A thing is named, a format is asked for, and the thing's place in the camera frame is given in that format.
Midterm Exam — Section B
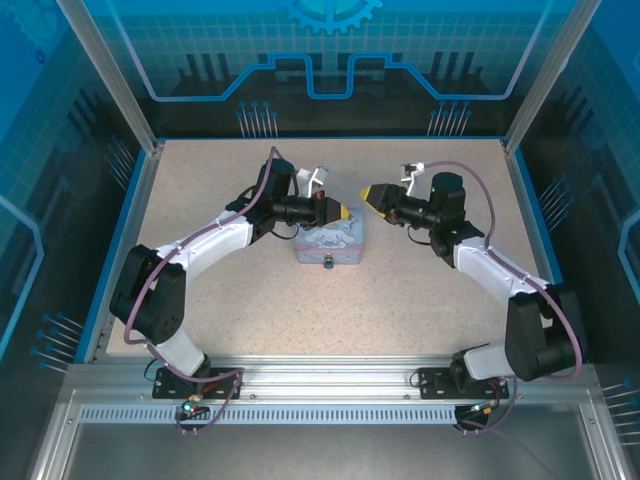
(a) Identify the pastel cartoon tin box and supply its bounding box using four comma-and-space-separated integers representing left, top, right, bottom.
293, 207, 368, 266

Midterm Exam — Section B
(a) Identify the blue printed side panel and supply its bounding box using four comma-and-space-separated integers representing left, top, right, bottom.
519, 0, 640, 480
0, 0, 151, 480

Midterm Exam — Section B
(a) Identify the blue printed back panel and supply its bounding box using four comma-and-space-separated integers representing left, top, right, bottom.
82, 0, 576, 139

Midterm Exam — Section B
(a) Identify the small green LED adapter board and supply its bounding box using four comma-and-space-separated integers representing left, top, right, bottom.
177, 397, 209, 419
467, 399, 502, 419

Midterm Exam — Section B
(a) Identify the grey steel bottom plate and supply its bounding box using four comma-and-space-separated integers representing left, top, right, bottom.
64, 424, 601, 480

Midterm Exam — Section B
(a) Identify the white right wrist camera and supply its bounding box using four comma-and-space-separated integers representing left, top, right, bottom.
401, 160, 427, 197

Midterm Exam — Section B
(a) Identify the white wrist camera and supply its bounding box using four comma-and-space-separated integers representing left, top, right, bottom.
294, 166, 332, 199
401, 160, 427, 197

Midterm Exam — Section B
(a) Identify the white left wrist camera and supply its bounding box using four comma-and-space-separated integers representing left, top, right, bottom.
294, 166, 332, 199

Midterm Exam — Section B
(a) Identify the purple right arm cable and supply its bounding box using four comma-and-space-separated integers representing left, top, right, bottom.
422, 159, 585, 436

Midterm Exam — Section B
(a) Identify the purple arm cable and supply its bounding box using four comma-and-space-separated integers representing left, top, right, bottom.
422, 159, 585, 436
123, 145, 301, 436

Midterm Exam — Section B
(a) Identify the thin black right gripper cable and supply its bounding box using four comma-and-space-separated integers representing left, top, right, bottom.
407, 224, 437, 247

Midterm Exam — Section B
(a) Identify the aluminium side rail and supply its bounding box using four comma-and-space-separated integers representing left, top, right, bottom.
82, 141, 167, 364
502, 139, 591, 364

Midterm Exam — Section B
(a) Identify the wide aluminium base rail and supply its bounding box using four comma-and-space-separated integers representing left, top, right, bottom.
64, 353, 599, 401

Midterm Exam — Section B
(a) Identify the aluminium frame post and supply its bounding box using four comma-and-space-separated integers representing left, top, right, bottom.
53, 0, 167, 154
501, 0, 605, 154

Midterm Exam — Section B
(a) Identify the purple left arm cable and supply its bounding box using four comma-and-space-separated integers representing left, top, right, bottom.
123, 145, 301, 436

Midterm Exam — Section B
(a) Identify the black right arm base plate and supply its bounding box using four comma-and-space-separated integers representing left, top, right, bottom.
417, 367, 511, 401

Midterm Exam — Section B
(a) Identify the slotted grey cable duct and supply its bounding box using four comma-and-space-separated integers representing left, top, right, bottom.
78, 405, 484, 427

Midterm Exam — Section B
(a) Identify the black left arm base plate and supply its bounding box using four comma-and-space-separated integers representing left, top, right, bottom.
152, 366, 242, 401

